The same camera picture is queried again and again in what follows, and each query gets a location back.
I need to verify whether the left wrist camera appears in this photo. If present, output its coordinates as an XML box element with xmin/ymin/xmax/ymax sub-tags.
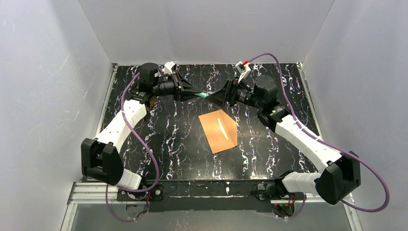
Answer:
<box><xmin>162</xmin><ymin>61</ymin><xmax>177</xmax><ymax>75</ymax></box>

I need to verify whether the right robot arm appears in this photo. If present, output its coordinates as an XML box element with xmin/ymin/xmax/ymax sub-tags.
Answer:
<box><xmin>205</xmin><ymin>75</ymin><xmax>361</xmax><ymax>205</ymax></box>

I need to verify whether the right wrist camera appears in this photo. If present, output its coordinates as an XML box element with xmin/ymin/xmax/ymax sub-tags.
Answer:
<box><xmin>235</xmin><ymin>60</ymin><xmax>251</xmax><ymax>83</ymax></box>

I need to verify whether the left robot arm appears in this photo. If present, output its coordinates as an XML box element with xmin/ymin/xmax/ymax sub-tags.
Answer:
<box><xmin>80</xmin><ymin>61</ymin><xmax>208</xmax><ymax>193</ymax></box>

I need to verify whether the aluminium front frame rail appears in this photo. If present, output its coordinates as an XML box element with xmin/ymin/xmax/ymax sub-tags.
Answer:
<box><xmin>61</xmin><ymin>180</ymin><xmax>362</xmax><ymax>231</ymax></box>

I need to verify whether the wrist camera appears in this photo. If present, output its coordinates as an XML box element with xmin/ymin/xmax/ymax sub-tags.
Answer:
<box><xmin>162</xmin><ymin>61</ymin><xmax>177</xmax><ymax>75</ymax></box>
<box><xmin>235</xmin><ymin>60</ymin><xmax>251</xmax><ymax>83</ymax></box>

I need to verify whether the orange envelope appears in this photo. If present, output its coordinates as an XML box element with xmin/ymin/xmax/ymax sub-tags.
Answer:
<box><xmin>198</xmin><ymin>110</ymin><xmax>238</xmax><ymax>154</ymax></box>

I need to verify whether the tan letter paper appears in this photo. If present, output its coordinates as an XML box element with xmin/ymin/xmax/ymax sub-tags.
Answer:
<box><xmin>217</xmin><ymin>118</ymin><xmax>229</xmax><ymax>141</ymax></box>

